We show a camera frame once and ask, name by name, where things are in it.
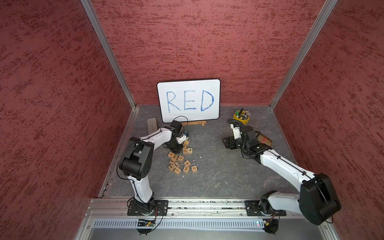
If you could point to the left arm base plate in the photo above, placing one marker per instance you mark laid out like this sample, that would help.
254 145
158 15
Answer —
152 208

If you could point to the yellow pen cup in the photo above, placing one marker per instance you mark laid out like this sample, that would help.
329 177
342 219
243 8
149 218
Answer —
242 116

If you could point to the grey felt pad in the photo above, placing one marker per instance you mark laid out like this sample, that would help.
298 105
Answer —
152 125

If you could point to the wooden whiteboard stand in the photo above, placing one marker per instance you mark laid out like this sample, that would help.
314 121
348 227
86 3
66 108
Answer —
202 123

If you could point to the brown whiteboard eraser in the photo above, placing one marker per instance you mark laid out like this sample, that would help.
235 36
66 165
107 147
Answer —
263 139

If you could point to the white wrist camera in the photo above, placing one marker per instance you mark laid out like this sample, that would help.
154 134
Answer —
181 139
236 131

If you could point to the wooden D letter block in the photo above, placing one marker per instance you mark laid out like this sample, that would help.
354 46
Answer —
180 158

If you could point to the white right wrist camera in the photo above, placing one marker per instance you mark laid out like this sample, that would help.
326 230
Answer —
236 131

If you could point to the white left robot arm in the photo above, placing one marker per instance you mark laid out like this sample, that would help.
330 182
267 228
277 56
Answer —
136 162

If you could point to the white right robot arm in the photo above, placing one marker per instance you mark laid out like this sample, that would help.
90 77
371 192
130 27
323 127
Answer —
316 199

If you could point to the aluminium front rail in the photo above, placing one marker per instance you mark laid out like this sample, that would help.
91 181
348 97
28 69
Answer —
177 208

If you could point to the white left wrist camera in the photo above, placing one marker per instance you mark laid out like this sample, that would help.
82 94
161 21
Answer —
181 139

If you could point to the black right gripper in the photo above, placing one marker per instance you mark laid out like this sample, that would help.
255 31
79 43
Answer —
228 141

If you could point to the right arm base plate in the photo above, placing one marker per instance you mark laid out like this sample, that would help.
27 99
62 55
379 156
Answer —
261 208

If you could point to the wooden X letter block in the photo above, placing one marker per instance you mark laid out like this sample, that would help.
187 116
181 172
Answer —
194 169

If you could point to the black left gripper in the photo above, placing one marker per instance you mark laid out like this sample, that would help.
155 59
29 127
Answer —
175 150

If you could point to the wooden F letter block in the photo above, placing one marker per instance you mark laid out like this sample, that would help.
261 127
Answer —
187 163

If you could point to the whiteboard with RED written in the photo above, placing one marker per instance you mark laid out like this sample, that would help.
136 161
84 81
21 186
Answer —
194 100

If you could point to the wooden I letter block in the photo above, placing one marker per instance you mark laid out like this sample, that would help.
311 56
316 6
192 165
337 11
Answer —
177 171

